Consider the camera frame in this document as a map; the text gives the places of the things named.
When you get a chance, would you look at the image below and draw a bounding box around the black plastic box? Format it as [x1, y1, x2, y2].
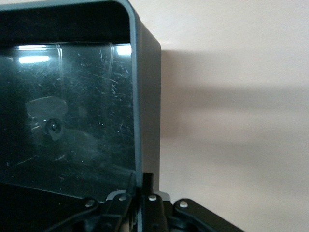
[0, 0, 162, 232]

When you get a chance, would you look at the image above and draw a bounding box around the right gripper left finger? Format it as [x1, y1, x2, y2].
[48, 173, 136, 232]

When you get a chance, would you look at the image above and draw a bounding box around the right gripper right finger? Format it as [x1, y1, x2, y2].
[141, 172, 245, 232]

